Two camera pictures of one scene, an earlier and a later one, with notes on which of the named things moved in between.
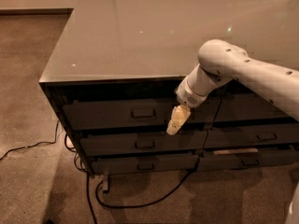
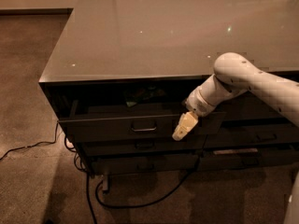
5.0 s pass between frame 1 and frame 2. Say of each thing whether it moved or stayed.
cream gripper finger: moved
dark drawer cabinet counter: stayed
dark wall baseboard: stayed
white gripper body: moved
